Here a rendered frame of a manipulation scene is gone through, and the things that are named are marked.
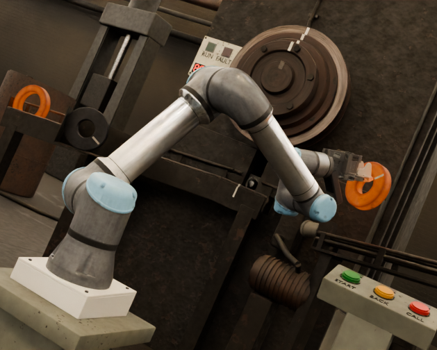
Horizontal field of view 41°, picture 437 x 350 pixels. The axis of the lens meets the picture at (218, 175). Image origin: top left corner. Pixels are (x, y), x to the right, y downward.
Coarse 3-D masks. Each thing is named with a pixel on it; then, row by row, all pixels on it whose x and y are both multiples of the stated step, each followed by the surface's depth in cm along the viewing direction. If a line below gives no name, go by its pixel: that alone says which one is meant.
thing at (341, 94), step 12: (264, 36) 223; (312, 36) 216; (324, 36) 214; (336, 48) 211; (336, 60) 210; (336, 96) 208; (336, 108) 207; (324, 120) 208; (240, 132) 219; (312, 132) 209; (324, 132) 213; (300, 144) 214
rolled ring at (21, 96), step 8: (24, 88) 264; (32, 88) 262; (40, 88) 260; (16, 96) 265; (24, 96) 264; (40, 96) 260; (48, 96) 261; (16, 104) 264; (40, 104) 259; (48, 104) 259; (40, 112) 258
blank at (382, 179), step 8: (376, 168) 182; (384, 168) 181; (376, 176) 181; (384, 176) 178; (352, 184) 187; (360, 184) 187; (376, 184) 180; (384, 184) 177; (352, 192) 186; (360, 192) 185; (368, 192) 181; (376, 192) 178; (384, 192) 178; (352, 200) 185; (360, 200) 182; (368, 200) 179; (376, 200) 178; (360, 208) 183; (368, 208) 181
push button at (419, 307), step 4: (412, 304) 119; (416, 304) 119; (420, 304) 120; (412, 308) 119; (416, 308) 118; (420, 308) 118; (424, 308) 119; (428, 308) 119; (420, 312) 118; (424, 312) 118; (428, 312) 118
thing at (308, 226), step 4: (308, 220) 197; (304, 224) 195; (308, 224) 194; (312, 224) 193; (316, 224) 192; (300, 228) 196; (304, 228) 195; (308, 228) 193; (312, 228) 192; (316, 228) 190; (300, 232) 196; (304, 232) 195; (308, 232) 193; (312, 232) 191; (304, 236) 196; (308, 236) 194; (312, 236) 192
